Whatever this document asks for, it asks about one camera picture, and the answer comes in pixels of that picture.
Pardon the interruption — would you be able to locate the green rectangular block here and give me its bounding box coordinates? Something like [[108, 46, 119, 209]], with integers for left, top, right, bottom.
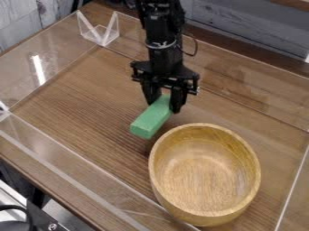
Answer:
[[129, 95, 172, 139]]

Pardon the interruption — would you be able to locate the black metal frame mount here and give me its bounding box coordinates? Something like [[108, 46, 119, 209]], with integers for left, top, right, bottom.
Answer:
[[0, 192, 73, 231]]

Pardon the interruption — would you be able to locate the brown wooden bowl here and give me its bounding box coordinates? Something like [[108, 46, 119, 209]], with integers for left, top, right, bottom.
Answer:
[[148, 123, 262, 226]]

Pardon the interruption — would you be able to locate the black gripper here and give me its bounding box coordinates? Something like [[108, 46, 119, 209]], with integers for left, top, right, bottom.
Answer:
[[129, 45, 199, 114]]

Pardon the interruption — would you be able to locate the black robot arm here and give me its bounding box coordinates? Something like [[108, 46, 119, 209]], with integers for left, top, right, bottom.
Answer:
[[129, 0, 199, 114]]

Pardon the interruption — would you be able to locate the black cable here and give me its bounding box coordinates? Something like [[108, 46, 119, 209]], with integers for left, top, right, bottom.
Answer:
[[0, 205, 43, 231]]

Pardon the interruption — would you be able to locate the clear acrylic corner bracket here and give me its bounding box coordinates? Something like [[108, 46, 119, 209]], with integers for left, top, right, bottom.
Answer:
[[76, 11, 119, 47]]

